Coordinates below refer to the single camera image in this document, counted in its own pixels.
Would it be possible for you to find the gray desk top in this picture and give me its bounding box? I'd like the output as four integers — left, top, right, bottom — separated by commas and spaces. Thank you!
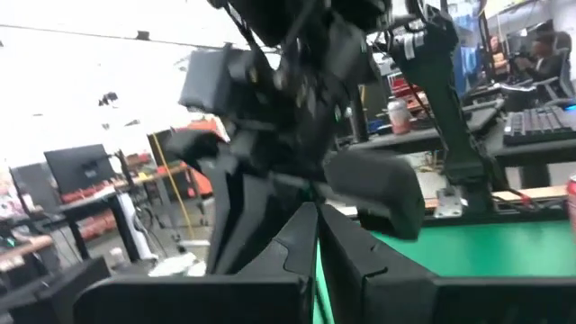
348, 105, 505, 152
488, 116, 576, 170

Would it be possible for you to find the white wrapped post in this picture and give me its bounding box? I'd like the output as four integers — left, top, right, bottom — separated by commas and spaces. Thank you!
117, 192, 157, 262

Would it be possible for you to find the gray metal bracket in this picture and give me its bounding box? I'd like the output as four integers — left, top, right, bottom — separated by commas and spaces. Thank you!
434, 186, 464, 220

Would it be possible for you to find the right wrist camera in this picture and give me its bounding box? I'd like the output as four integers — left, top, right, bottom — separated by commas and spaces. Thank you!
323, 149, 427, 241

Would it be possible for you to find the yellow extension cable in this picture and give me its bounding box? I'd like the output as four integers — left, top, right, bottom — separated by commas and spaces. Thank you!
150, 132, 195, 239

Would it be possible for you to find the gray workbench on casters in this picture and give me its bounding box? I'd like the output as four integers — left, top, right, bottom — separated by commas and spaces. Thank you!
114, 152, 208, 226

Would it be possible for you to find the person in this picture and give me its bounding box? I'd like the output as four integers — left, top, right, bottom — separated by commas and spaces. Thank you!
488, 35, 509, 85
512, 31, 572, 91

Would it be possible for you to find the backlit computer keyboard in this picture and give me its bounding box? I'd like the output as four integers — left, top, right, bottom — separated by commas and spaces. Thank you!
502, 105, 576, 146

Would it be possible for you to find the black desk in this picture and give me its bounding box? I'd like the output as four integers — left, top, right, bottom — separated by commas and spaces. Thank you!
58, 186, 140, 262

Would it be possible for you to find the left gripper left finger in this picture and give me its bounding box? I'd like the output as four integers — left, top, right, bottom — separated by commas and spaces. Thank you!
70, 202, 320, 324

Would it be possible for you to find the black office chair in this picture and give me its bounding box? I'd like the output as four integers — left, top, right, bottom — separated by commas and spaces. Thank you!
533, 31, 576, 107

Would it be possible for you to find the green table mat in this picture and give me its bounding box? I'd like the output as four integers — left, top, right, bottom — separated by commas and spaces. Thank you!
312, 219, 576, 324

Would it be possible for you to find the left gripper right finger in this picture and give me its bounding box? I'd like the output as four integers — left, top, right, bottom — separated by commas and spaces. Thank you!
319, 205, 576, 324

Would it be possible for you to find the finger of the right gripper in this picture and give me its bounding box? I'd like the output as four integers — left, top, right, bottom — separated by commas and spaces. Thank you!
164, 129, 222, 172
205, 150, 312, 275

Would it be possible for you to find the black monitor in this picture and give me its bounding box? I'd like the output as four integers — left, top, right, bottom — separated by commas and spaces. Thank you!
43, 143, 119, 194

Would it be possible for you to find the white plastic jar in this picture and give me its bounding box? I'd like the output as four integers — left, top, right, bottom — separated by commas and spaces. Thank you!
110, 246, 128, 271

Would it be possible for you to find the red soda can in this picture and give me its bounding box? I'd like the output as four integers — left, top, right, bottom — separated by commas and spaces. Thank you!
565, 174, 576, 238

